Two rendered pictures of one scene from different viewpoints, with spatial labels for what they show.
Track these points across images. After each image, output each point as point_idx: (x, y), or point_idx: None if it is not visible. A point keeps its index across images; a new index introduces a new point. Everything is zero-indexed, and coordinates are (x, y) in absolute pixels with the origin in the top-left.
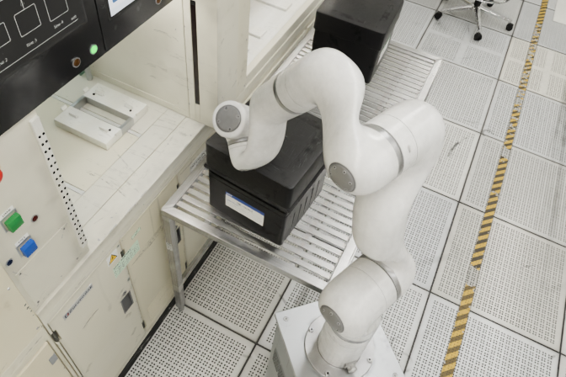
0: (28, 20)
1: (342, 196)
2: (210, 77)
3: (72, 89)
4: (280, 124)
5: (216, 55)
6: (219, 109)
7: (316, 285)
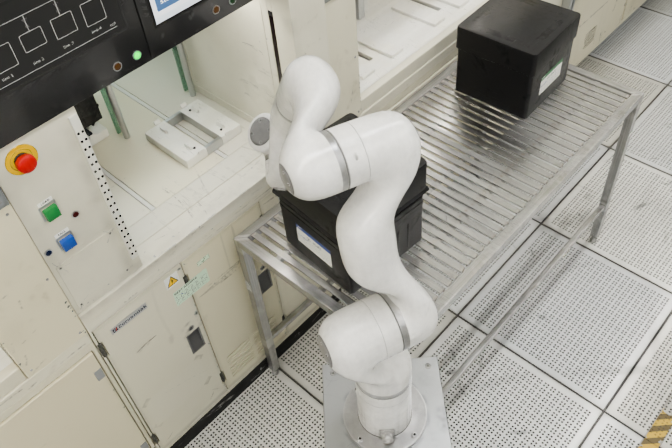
0: (64, 25)
1: (444, 249)
2: None
3: (173, 105)
4: None
5: None
6: (254, 122)
7: None
